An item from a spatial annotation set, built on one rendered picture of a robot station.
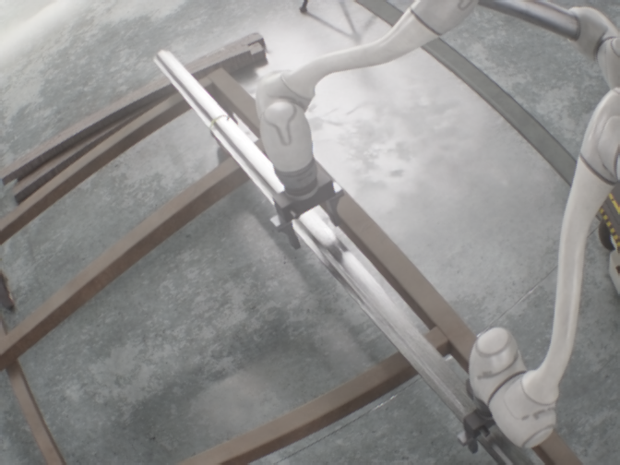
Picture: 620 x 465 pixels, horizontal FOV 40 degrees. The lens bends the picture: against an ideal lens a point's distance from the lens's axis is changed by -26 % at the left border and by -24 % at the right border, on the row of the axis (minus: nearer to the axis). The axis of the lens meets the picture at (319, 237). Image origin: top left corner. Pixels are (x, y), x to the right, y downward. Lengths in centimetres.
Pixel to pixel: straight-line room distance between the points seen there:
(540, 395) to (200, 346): 143
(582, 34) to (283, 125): 89
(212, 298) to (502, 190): 90
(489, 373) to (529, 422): 16
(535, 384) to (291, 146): 91
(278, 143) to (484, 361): 78
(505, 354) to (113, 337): 156
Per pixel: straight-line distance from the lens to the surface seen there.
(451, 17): 214
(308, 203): 246
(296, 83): 240
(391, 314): 234
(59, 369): 305
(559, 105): 341
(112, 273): 273
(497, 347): 178
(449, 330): 240
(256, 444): 230
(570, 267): 169
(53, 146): 374
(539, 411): 173
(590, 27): 250
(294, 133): 229
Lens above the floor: 221
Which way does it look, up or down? 46 degrees down
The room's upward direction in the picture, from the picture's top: 17 degrees counter-clockwise
